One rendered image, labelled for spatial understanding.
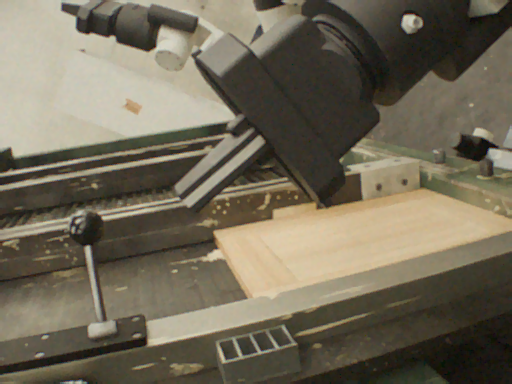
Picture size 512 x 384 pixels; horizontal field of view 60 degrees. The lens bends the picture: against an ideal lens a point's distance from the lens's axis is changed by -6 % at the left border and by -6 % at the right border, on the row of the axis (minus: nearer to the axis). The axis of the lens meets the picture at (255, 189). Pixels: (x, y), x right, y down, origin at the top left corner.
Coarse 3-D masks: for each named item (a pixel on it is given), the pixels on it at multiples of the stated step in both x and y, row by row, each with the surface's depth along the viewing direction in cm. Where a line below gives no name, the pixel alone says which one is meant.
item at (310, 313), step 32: (448, 256) 53; (480, 256) 51; (320, 288) 49; (352, 288) 48; (384, 288) 48; (416, 288) 49; (448, 288) 50; (480, 288) 51; (160, 320) 47; (192, 320) 46; (224, 320) 45; (256, 320) 45; (288, 320) 45; (320, 320) 46; (352, 320) 47; (384, 320) 48; (128, 352) 42; (160, 352) 43; (192, 352) 43
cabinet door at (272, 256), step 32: (416, 192) 86; (256, 224) 80; (288, 224) 78; (320, 224) 77; (352, 224) 75; (384, 224) 73; (416, 224) 71; (448, 224) 69; (480, 224) 66; (224, 256) 72; (256, 256) 66; (288, 256) 65; (320, 256) 64; (352, 256) 63; (384, 256) 61; (416, 256) 59; (256, 288) 56; (288, 288) 55
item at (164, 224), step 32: (384, 160) 91; (416, 160) 88; (224, 192) 83; (256, 192) 81; (288, 192) 82; (352, 192) 85; (384, 192) 87; (32, 224) 77; (64, 224) 75; (128, 224) 76; (160, 224) 77; (192, 224) 79; (224, 224) 80; (0, 256) 72; (32, 256) 73; (64, 256) 74; (96, 256) 76; (128, 256) 77
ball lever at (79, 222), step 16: (80, 224) 44; (96, 224) 45; (80, 240) 45; (96, 240) 45; (96, 272) 45; (96, 288) 44; (96, 304) 44; (96, 320) 43; (112, 320) 43; (96, 336) 42
